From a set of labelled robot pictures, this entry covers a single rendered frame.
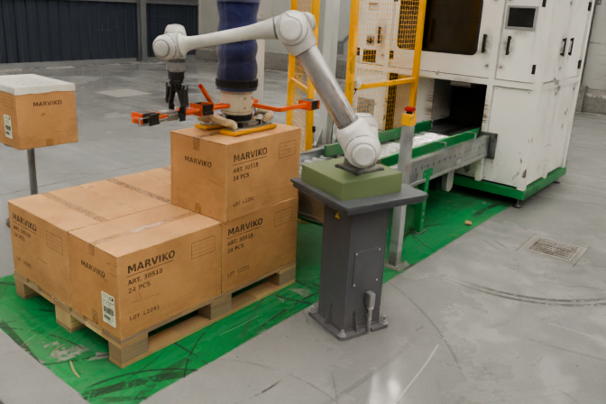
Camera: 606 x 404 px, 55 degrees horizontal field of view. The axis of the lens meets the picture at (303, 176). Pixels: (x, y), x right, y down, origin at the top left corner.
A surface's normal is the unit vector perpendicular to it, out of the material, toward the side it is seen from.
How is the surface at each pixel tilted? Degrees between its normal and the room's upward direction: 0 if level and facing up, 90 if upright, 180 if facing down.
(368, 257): 90
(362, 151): 97
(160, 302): 90
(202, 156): 90
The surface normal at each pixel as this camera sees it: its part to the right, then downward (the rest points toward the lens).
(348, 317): 0.53, 0.22
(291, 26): -0.11, 0.23
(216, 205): -0.59, 0.20
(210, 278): 0.77, 0.22
